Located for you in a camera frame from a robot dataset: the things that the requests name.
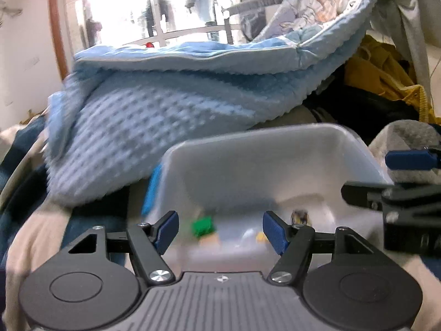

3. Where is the light blue dotted blanket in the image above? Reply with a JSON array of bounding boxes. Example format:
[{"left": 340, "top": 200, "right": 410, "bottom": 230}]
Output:
[{"left": 45, "top": 0, "right": 387, "bottom": 208}]

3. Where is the wooden window frame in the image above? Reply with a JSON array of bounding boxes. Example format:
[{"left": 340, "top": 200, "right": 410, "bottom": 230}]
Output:
[{"left": 48, "top": 0, "right": 258, "bottom": 81}]

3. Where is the blue grey checked blanket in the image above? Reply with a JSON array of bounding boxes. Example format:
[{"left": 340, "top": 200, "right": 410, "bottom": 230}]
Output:
[{"left": 0, "top": 110, "right": 441, "bottom": 331}]

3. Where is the green toy building brick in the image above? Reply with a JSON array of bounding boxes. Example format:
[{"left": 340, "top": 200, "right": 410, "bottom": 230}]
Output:
[{"left": 192, "top": 216, "right": 217, "bottom": 239}]

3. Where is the grey clothes rack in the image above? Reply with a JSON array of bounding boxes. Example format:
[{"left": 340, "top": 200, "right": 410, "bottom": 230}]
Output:
[{"left": 220, "top": 0, "right": 294, "bottom": 44}]

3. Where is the hanging light garment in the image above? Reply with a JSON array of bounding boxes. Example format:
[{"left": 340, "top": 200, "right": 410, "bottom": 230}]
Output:
[{"left": 185, "top": 0, "right": 220, "bottom": 25}]

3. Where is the white grey garment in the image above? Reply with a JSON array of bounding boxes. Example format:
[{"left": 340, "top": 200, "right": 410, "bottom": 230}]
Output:
[{"left": 370, "top": 0, "right": 432, "bottom": 87}]

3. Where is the yellow garment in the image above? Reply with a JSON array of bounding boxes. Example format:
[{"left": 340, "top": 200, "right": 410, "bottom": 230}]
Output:
[{"left": 345, "top": 34, "right": 437, "bottom": 125}]

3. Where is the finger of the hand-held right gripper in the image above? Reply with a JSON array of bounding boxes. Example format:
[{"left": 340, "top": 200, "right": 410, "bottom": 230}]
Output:
[
  {"left": 341, "top": 180, "right": 397, "bottom": 211},
  {"left": 385, "top": 146, "right": 441, "bottom": 172}
]

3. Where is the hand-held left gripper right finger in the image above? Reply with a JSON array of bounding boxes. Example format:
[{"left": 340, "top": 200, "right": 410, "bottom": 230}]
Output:
[{"left": 262, "top": 211, "right": 375, "bottom": 285}]

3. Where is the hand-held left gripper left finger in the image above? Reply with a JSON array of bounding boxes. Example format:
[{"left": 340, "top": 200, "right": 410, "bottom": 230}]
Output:
[{"left": 69, "top": 210, "right": 181, "bottom": 286}]

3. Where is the white plastic container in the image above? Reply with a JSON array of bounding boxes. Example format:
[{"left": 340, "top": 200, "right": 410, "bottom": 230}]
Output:
[{"left": 141, "top": 123, "right": 395, "bottom": 274}]

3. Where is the hanging dark garment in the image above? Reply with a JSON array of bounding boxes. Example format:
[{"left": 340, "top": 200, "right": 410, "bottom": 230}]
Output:
[{"left": 144, "top": 0, "right": 173, "bottom": 37}]

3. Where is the black garment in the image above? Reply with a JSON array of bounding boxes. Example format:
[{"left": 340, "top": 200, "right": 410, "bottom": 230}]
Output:
[{"left": 303, "top": 65, "right": 420, "bottom": 129}]

